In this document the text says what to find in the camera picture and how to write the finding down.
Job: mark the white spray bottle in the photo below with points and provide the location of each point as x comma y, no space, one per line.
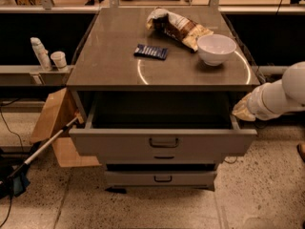
41,54

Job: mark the cardboard box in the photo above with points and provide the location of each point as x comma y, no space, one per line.
58,110

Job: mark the white bowl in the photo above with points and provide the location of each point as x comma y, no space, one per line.
215,49

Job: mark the grey top drawer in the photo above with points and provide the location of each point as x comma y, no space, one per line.
162,123

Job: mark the silver pole tool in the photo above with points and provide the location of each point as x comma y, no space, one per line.
15,183

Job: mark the grey middle drawer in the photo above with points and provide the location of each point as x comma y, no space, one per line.
159,159

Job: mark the grey bottom drawer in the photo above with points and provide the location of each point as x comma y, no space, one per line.
193,178

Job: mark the crumpled chip bag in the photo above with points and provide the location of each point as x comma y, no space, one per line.
176,26

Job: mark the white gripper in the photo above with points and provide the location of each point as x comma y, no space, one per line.
254,104

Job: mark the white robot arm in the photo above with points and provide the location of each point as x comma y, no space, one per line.
292,90

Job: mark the grey drawer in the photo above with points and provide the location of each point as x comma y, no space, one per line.
162,123
159,159
193,178

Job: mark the grey drawer cabinet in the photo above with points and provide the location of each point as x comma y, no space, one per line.
107,64

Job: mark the blue snack packet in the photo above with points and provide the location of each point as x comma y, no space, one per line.
151,52

